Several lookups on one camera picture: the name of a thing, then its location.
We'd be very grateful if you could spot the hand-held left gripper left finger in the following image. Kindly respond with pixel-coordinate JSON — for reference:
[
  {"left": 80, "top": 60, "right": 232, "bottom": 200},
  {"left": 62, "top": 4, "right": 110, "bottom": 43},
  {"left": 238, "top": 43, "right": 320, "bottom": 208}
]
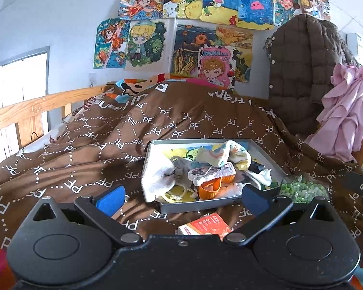
[{"left": 23, "top": 185, "right": 144, "bottom": 246}]

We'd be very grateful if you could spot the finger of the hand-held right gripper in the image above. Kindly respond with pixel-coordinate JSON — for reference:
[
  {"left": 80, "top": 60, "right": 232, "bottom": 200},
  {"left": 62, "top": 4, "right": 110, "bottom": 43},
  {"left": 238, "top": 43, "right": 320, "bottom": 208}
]
[{"left": 342, "top": 172, "right": 363, "bottom": 216}]

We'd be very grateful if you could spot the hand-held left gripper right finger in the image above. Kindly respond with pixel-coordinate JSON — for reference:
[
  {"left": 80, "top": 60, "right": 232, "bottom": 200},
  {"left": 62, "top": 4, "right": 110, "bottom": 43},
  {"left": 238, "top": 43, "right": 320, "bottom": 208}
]
[{"left": 225, "top": 184, "right": 343, "bottom": 246}]

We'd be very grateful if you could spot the white sock with dark cuff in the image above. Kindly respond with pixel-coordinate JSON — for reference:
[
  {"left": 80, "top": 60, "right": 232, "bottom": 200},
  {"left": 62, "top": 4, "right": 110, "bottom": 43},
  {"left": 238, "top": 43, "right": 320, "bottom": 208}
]
[{"left": 245, "top": 161, "right": 273, "bottom": 188}]

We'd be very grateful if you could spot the pale pink cloth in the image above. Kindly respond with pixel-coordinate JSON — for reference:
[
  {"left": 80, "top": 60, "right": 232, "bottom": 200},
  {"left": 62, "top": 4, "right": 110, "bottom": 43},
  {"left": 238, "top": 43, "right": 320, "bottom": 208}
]
[{"left": 221, "top": 182, "right": 246, "bottom": 199}]

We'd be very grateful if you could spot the orange round object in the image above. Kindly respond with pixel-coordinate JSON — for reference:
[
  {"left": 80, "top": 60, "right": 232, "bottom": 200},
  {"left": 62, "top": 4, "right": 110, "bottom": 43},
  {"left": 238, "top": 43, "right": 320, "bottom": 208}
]
[{"left": 198, "top": 176, "right": 223, "bottom": 201}]

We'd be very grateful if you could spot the white fluffy towel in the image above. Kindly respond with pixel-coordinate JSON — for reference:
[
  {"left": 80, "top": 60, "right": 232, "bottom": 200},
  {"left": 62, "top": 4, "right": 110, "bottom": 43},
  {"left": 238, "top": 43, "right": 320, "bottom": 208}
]
[{"left": 142, "top": 153, "right": 178, "bottom": 203}]

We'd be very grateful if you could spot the striped pastel sock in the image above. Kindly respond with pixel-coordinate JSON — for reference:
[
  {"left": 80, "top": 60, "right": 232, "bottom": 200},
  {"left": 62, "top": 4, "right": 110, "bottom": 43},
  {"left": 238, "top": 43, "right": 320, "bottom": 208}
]
[{"left": 196, "top": 140, "right": 252, "bottom": 170}]

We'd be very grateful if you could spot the grey metal tray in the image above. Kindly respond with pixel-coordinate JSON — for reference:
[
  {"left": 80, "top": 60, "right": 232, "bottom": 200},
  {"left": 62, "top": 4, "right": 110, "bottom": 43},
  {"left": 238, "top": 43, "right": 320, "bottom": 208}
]
[{"left": 141, "top": 138, "right": 288, "bottom": 215}]

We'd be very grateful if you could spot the grey knit sock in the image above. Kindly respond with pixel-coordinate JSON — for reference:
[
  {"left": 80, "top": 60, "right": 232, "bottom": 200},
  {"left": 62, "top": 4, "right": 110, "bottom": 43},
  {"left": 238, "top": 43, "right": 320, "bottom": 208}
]
[{"left": 172, "top": 156, "right": 196, "bottom": 188}]

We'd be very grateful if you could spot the brown printed blanket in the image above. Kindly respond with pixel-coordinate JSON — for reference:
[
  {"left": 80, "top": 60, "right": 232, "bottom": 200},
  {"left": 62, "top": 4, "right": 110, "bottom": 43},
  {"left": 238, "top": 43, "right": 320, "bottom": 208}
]
[{"left": 0, "top": 79, "right": 363, "bottom": 250}]

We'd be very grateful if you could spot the bag of green beads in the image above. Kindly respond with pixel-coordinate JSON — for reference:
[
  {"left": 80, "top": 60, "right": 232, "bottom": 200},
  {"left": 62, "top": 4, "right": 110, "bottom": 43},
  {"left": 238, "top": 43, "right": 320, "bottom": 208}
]
[{"left": 279, "top": 172, "right": 331, "bottom": 205}]

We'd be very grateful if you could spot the orange white carton box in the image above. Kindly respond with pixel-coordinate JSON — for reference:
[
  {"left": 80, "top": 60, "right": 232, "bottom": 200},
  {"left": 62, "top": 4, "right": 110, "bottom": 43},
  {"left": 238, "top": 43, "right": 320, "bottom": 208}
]
[{"left": 177, "top": 212, "right": 234, "bottom": 241}]

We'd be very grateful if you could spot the pink garment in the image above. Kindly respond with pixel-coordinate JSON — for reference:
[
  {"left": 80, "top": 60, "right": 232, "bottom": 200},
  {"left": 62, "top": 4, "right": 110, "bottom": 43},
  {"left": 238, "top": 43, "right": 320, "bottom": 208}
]
[{"left": 305, "top": 63, "right": 363, "bottom": 162}]

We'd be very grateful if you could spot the white printed bed sheet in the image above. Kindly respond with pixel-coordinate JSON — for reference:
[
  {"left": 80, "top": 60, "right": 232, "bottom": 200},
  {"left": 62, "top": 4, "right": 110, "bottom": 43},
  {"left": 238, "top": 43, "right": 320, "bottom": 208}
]
[{"left": 21, "top": 109, "right": 89, "bottom": 152}]

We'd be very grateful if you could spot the brown quilted jacket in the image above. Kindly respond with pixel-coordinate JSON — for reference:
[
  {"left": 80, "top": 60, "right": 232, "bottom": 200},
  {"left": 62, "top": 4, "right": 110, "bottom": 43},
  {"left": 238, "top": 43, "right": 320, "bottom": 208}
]
[{"left": 263, "top": 14, "right": 359, "bottom": 144}]

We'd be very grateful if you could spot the orange pink pillow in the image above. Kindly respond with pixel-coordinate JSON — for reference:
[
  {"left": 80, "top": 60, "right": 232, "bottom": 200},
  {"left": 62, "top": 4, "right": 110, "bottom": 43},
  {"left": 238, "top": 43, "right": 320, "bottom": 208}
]
[{"left": 151, "top": 73, "right": 227, "bottom": 89}]

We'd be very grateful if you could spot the pink title cartoon poster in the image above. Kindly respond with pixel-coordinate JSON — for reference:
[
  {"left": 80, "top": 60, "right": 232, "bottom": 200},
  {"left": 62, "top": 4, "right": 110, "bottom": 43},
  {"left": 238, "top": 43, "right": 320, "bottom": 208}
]
[{"left": 198, "top": 46, "right": 237, "bottom": 90}]

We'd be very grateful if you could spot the white air conditioner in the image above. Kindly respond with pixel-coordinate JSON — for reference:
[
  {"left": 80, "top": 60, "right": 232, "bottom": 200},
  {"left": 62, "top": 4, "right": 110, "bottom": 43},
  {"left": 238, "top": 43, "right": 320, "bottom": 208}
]
[{"left": 346, "top": 33, "right": 363, "bottom": 57}]

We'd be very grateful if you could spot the window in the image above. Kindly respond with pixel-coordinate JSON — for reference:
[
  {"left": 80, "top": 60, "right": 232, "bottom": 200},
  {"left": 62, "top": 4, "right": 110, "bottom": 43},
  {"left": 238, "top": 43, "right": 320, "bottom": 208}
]
[{"left": 0, "top": 46, "right": 51, "bottom": 118}]

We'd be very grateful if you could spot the red-haired girl blue poster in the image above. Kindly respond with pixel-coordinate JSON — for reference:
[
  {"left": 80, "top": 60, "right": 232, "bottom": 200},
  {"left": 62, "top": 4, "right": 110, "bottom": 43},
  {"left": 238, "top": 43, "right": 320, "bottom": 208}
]
[{"left": 93, "top": 18, "right": 131, "bottom": 69}]

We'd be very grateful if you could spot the blond child poster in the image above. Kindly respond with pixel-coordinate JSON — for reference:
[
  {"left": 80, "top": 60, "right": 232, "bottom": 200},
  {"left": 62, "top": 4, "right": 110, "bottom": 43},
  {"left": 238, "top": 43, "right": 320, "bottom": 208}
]
[{"left": 124, "top": 20, "right": 174, "bottom": 72}]

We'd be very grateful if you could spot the orange field landscape poster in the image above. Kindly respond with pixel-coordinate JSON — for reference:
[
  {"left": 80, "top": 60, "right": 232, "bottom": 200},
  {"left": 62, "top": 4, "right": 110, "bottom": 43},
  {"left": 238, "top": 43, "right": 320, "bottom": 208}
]
[{"left": 215, "top": 26, "right": 255, "bottom": 84}]

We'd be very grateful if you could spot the small pale figure poster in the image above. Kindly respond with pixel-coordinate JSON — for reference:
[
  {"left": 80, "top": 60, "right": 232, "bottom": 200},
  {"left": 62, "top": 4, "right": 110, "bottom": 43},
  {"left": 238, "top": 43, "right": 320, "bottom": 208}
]
[{"left": 310, "top": 0, "right": 332, "bottom": 21}]

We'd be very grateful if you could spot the blue sea beach poster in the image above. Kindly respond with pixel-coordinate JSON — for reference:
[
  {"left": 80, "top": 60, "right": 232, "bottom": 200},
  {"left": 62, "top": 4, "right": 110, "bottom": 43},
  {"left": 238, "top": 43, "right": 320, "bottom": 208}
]
[{"left": 199, "top": 0, "right": 274, "bottom": 31}]

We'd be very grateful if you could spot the red-haired boy poster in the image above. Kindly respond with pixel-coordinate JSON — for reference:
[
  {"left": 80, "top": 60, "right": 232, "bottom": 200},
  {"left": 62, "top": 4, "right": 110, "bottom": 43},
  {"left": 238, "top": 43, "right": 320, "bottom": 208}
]
[{"left": 272, "top": 0, "right": 300, "bottom": 26}]

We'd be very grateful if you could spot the flying orange-haired girl poster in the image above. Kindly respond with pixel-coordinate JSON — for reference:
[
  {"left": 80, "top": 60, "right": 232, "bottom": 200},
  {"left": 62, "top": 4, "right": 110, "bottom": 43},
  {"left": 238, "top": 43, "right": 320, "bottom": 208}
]
[{"left": 118, "top": 0, "right": 166, "bottom": 20}]

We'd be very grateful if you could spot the wooden bed rail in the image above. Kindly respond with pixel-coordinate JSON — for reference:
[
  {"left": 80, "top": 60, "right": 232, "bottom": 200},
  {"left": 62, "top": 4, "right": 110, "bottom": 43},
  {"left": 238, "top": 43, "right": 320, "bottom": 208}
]
[{"left": 0, "top": 83, "right": 116, "bottom": 170}]

